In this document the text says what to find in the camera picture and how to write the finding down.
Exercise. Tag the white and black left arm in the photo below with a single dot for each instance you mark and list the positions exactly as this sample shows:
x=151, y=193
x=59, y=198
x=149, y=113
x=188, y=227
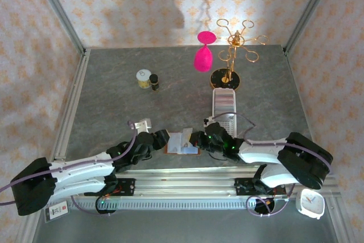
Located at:
x=79, y=172

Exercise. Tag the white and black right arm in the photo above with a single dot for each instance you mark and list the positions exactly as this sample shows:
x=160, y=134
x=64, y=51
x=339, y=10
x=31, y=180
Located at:
x=264, y=152

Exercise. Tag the credit card stack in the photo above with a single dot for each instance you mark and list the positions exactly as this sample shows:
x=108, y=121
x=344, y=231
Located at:
x=224, y=102

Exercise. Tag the white plastic mesh basket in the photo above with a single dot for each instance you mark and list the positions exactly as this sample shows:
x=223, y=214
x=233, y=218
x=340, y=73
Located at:
x=231, y=125

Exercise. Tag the small dark bottle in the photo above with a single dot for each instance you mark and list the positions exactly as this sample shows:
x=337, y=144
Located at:
x=153, y=79

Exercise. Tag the white-lid tin can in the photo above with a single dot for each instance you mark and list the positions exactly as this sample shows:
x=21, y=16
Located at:
x=143, y=75

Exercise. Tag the pink wine glass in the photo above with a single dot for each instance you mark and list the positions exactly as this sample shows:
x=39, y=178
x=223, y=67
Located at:
x=203, y=61

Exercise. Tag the white label tag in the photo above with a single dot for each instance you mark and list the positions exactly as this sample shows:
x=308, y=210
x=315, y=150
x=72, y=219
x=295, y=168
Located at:
x=57, y=211

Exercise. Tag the white alarm clock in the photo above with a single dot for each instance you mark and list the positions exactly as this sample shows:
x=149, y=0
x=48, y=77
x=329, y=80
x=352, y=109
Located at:
x=310, y=203

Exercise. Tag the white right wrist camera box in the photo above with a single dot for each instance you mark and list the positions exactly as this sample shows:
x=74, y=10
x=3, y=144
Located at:
x=207, y=120

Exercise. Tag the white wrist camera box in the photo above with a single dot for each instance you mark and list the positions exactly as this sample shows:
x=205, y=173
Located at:
x=143, y=124
x=207, y=120

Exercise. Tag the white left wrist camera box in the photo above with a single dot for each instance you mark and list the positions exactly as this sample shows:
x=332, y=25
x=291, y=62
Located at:
x=143, y=124

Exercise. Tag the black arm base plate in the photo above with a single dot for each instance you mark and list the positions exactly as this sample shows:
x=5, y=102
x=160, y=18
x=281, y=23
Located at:
x=128, y=187
x=241, y=187

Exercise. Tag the aluminium front rail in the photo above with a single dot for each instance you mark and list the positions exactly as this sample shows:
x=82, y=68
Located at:
x=182, y=181

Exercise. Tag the aluminium side rail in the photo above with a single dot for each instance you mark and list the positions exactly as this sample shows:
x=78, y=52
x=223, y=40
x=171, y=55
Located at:
x=74, y=95

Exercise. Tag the aluminium frame rail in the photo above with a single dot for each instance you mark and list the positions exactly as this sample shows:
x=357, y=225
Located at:
x=29, y=231
x=339, y=223

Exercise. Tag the aluminium corner post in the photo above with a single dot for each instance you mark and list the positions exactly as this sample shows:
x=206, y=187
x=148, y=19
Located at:
x=310, y=12
x=59, y=12

